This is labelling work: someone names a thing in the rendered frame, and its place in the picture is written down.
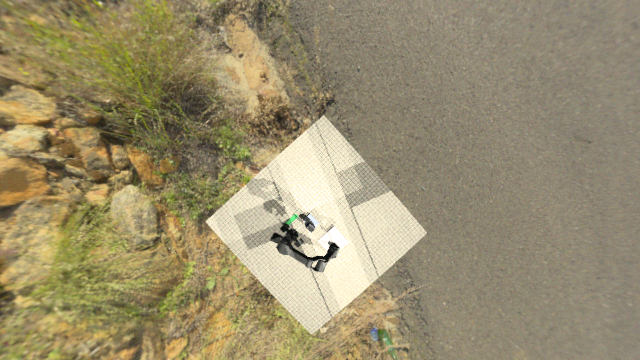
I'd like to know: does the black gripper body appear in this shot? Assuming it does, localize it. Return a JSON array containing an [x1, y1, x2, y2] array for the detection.
[[280, 223, 304, 247]]

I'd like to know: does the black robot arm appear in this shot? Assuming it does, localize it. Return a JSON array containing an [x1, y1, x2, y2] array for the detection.
[[271, 232, 341, 272]]

